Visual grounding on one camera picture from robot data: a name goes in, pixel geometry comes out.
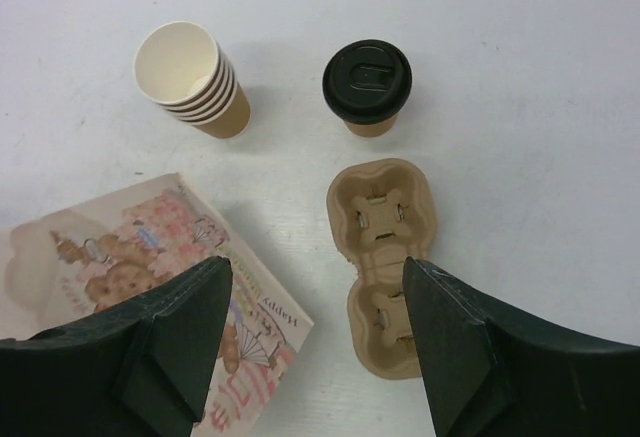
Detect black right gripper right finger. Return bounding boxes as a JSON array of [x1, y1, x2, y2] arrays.
[[403, 258, 639, 436]]

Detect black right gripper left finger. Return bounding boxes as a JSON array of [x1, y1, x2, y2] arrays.
[[1, 257, 233, 436]]

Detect paper bag with orange handles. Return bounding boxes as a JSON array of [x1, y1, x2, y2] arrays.
[[1, 174, 313, 436]]

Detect brown paper cup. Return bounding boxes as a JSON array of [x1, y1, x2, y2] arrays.
[[344, 113, 398, 138]]

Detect black cup lid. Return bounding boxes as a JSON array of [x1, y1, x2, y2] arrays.
[[322, 39, 413, 125]]

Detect stack of brown paper cups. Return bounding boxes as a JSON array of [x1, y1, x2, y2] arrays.
[[133, 21, 251, 139]]

